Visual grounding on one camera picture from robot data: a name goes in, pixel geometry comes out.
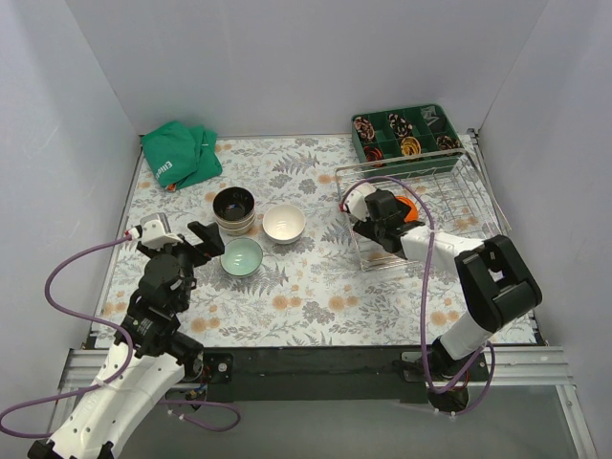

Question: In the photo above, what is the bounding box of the beige floral bowl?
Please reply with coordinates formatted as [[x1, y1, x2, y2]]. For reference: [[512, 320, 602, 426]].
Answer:
[[215, 211, 256, 236]]

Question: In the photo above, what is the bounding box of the orange bowl black inside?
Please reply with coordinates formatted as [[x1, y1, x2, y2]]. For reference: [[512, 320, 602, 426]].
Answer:
[[396, 196, 419, 223]]

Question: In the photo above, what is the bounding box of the pale green ribbed bowl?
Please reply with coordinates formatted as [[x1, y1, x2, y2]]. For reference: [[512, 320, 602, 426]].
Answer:
[[220, 238, 263, 277]]

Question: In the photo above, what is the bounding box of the black glossy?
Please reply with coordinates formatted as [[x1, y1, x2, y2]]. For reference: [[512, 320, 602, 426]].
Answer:
[[212, 186, 255, 222]]

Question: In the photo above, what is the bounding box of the grey white gradient bowl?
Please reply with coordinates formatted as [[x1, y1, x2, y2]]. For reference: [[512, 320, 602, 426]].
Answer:
[[262, 204, 306, 245]]

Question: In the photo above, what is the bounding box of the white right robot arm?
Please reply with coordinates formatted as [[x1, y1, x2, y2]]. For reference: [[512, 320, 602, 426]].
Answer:
[[340, 183, 542, 381]]

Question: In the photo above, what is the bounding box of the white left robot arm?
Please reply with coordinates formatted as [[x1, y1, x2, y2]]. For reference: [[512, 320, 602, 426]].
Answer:
[[27, 215, 225, 458]]

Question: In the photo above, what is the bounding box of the floral patterned table mat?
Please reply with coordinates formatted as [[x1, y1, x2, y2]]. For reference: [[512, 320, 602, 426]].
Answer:
[[98, 136, 539, 348]]

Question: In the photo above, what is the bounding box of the green compartment organizer tray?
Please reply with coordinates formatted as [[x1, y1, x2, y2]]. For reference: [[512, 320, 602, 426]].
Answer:
[[351, 104, 464, 177]]

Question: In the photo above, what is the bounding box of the green folded cloth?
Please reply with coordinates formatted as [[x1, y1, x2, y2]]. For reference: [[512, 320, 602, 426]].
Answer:
[[141, 120, 223, 192]]

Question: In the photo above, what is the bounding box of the pink black scrunchie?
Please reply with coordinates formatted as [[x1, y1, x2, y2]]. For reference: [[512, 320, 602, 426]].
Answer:
[[353, 116, 376, 143]]

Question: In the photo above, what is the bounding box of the black white scrunchie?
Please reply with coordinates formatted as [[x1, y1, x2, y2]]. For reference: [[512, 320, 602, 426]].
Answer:
[[387, 112, 413, 139]]

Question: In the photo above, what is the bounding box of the dark patterned scrunchie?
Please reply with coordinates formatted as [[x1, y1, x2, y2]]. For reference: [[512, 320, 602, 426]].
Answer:
[[436, 135, 463, 154]]

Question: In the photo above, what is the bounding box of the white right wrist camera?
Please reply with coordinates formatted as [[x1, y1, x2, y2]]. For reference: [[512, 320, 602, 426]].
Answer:
[[339, 183, 377, 221]]

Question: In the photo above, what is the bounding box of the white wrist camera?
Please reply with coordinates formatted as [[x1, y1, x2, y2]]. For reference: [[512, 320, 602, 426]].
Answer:
[[339, 183, 377, 221], [124, 212, 183, 251]]

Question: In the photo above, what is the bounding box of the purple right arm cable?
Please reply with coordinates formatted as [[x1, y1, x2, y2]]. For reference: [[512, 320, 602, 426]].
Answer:
[[338, 175, 496, 416]]

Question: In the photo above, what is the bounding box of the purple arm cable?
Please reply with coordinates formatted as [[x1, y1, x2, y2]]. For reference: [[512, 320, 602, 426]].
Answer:
[[338, 175, 496, 416], [0, 231, 241, 439]]

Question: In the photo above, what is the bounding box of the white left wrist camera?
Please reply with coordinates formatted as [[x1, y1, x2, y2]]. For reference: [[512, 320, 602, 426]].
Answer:
[[124, 212, 183, 251]]

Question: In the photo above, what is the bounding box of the metal wire dish rack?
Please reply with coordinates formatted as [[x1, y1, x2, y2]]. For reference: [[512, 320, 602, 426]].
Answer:
[[318, 148, 507, 277]]

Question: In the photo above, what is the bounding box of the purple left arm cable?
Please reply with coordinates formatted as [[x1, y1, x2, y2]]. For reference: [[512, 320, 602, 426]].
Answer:
[[0, 231, 241, 439]]

